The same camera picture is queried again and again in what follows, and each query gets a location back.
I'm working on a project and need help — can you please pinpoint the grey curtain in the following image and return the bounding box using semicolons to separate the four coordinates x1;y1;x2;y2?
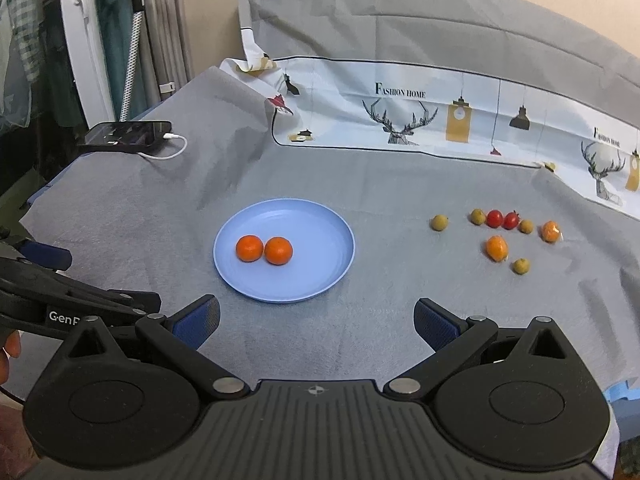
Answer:
144;0;196;92

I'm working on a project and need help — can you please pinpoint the grey table cloth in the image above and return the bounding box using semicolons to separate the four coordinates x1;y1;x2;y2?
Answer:
10;0;640;480

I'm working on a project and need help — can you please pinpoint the white printed cloth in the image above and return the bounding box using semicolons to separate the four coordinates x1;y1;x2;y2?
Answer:
220;25;640;209

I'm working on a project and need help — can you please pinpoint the orange tangerine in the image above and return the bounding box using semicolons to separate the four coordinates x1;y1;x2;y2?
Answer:
264;237;294;266
235;235;264;263

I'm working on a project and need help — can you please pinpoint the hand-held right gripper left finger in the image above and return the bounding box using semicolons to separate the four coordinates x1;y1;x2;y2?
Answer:
64;295;252;402

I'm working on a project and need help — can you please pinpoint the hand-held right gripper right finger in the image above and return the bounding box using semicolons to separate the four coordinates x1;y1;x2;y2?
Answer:
383;297;571;402

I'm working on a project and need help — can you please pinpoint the black and white braided pole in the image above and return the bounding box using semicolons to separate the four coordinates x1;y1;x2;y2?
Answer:
119;0;147;122

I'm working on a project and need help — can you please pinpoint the person's left hand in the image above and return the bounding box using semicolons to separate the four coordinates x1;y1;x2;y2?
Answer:
0;332;24;387

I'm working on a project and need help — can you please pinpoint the black smartphone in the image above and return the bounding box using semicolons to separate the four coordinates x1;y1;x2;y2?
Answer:
77;120;173;158

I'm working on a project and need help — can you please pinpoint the teal curtain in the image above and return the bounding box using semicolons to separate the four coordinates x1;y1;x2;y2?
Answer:
92;0;137;122

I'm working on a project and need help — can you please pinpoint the white charging cable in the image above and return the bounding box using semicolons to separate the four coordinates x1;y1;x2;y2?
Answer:
141;132;189;162

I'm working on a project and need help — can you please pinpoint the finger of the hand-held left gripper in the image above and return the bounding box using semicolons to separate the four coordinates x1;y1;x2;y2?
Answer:
0;227;74;274
62;280;162;317

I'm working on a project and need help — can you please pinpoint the checked shirt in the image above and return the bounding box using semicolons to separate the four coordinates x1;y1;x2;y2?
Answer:
0;0;50;128

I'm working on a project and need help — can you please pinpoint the blue plate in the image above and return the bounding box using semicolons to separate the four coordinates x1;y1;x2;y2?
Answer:
213;199;357;304

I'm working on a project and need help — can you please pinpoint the white window frame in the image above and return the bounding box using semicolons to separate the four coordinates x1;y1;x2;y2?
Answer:
59;0;118;126

